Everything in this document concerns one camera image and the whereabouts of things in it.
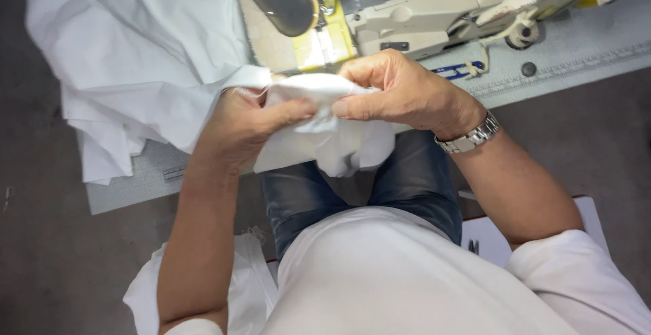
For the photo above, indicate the person's left hand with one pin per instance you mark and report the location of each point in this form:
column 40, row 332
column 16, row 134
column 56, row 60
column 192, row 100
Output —
column 231, row 126

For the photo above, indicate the person's right hand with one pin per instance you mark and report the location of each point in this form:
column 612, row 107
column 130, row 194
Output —
column 407, row 93

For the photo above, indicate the white fabric garment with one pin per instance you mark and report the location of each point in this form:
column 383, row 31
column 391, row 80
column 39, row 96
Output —
column 137, row 45

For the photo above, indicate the blue thread snips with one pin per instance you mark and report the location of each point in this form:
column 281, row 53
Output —
column 457, row 69

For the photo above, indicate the silver metal wristwatch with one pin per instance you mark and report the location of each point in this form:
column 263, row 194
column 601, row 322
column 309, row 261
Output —
column 470, row 135

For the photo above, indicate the beige industrial sewing machine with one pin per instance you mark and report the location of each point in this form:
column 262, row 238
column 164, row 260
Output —
column 422, row 9

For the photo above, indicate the person's blue jeans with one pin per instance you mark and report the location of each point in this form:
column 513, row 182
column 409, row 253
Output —
column 366, row 187

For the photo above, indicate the black round table plug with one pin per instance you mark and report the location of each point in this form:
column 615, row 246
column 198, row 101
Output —
column 528, row 69

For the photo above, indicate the white cloth piece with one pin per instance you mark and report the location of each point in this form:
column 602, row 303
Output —
column 252, row 279

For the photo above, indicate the small black scissors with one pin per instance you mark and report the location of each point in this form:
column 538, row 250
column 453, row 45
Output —
column 473, row 246

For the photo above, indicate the person's white shirt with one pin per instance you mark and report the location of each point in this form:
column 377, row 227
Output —
column 432, row 279

